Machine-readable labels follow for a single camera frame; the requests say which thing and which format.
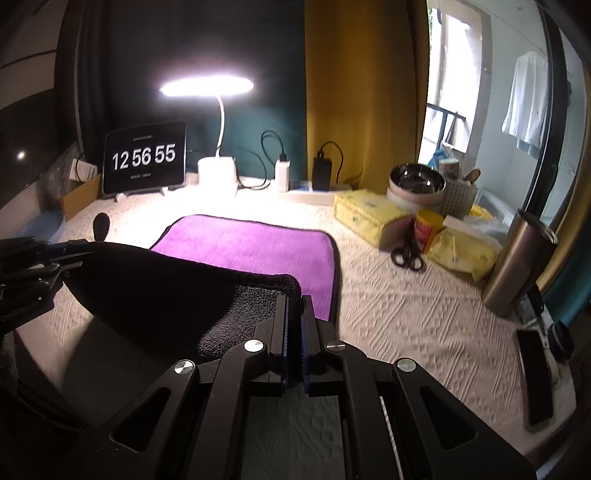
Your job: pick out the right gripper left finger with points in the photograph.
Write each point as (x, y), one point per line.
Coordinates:
(273, 333)

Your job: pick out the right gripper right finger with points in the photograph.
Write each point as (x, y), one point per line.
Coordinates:
(317, 374)

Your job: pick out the purple and grey towel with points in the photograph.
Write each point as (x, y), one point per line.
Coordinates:
(203, 286)

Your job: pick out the blue round bowl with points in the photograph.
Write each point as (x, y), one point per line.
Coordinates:
(47, 226)

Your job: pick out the cardboard box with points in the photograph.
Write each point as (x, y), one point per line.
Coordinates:
(82, 196)

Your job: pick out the white patterned tablecloth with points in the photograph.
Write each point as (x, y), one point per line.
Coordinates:
(434, 318)

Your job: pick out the white tablet stand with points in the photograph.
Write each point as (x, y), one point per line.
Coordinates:
(122, 196)

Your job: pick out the black scissors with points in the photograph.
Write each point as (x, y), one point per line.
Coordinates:
(408, 255)

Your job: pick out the yellow tissue box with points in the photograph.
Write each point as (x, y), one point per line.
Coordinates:
(373, 217)

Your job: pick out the white power strip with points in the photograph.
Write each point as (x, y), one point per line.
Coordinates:
(302, 192)

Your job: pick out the black tablet clock display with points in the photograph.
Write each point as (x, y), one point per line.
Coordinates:
(145, 158)

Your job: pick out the yellow red can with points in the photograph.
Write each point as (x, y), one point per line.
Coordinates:
(428, 224)

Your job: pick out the white USB charger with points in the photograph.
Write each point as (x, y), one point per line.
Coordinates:
(282, 176)

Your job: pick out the yellow wet wipes pack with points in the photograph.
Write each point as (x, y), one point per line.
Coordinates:
(462, 253)

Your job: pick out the black power adapter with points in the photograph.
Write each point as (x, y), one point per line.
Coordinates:
(321, 174)

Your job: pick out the stainless steel bowl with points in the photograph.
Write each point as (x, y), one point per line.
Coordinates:
(414, 187)

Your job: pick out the white perforated basket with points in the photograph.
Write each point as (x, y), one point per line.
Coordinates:
(459, 196)

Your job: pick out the black smartphone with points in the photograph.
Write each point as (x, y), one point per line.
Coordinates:
(536, 379)

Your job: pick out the dark green curtain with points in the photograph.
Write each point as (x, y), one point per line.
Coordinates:
(113, 57)

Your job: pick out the steel tumbler cup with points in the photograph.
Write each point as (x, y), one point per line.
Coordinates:
(528, 249)

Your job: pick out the yellow curtain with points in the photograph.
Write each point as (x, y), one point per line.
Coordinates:
(366, 67)

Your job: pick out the white hanging shirt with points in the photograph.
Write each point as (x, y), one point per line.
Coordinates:
(528, 103)

